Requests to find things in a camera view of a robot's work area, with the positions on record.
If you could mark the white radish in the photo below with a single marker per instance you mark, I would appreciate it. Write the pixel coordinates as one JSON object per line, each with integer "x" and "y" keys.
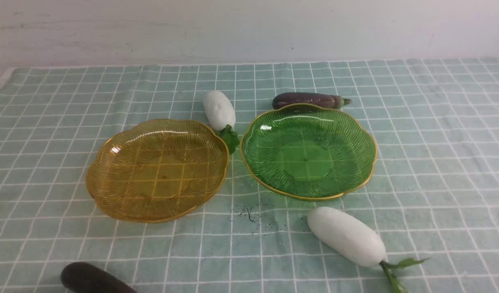
{"x": 221, "y": 117}
{"x": 357, "y": 242}

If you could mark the dark purple eggplant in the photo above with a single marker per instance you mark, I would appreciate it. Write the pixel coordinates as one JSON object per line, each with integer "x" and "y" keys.
{"x": 82, "y": 277}

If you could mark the green plastic plate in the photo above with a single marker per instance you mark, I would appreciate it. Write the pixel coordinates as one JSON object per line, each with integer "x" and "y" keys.
{"x": 309, "y": 153}

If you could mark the amber plastic plate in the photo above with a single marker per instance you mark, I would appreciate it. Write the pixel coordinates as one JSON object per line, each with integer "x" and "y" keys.
{"x": 159, "y": 170}

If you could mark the green checkered tablecloth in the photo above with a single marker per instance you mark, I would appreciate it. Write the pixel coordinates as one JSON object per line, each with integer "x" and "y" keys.
{"x": 434, "y": 193}

